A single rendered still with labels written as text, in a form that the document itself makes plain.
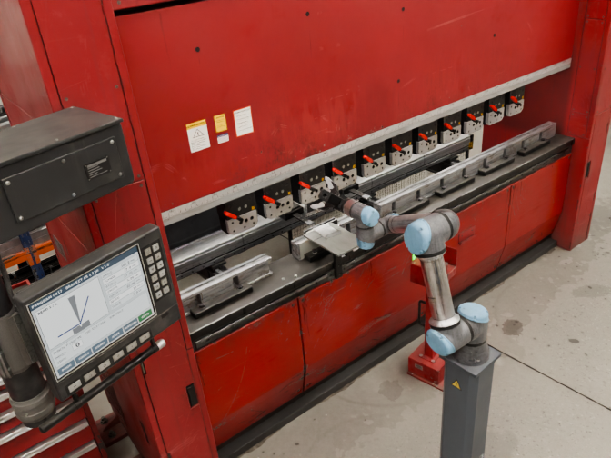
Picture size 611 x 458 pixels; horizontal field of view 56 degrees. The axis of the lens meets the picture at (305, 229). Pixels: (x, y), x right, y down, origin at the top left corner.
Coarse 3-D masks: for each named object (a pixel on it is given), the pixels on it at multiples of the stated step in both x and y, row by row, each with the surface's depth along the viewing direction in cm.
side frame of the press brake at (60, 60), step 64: (0, 0) 169; (64, 0) 158; (0, 64) 207; (64, 64) 164; (128, 128) 183; (128, 192) 190; (64, 256) 254; (128, 384) 240; (192, 384) 239; (192, 448) 252
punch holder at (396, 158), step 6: (408, 132) 298; (390, 138) 292; (396, 138) 294; (402, 138) 297; (408, 138) 300; (390, 144) 294; (396, 144) 296; (402, 144) 298; (408, 144) 301; (390, 150) 296; (396, 150) 297; (408, 150) 303; (390, 156) 298; (396, 156) 298; (402, 156) 301; (408, 156) 304; (390, 162) 299; (396, 162) 300; (402, 162) 303
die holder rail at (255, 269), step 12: (240, 264) 267; (252, 264) 266; (264, 264) 270; (216, 276) 260; (228, 276) 259; (240, 276) 264; (252, 276) 268; (264, 276) 272; (192, 288) 253; (204, 288) 253; (216, 288) 257; (228, 288) 261; (192, 300) 251; (204, 300) 255
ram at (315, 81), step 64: (192, 0) 208; (256, 0) 218; (320, 0) 235; (384, 0) 256; (448, 0) 282; (512, 0) 313; (576, 0) 351; (128, 64) 196; (192, 64) 211; (256, 64) 227; (320, 64) 247; (384, 64) 270; (448, 64) 299; (512, 64) 333; (256, 128) 238; (320, 128) 260; (384, 128) 286; (192, 192) 230
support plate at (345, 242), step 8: (312, 232) 282; (344, 232) 280; (312, 240) 276; (320, 240) 275; (328, 240) 274; (336, 240) 273; (344, 240) 273; (352, 240) 272; (328, 248) 268; (336, 248) 267; (344, 248) 266; (352, 248) 266
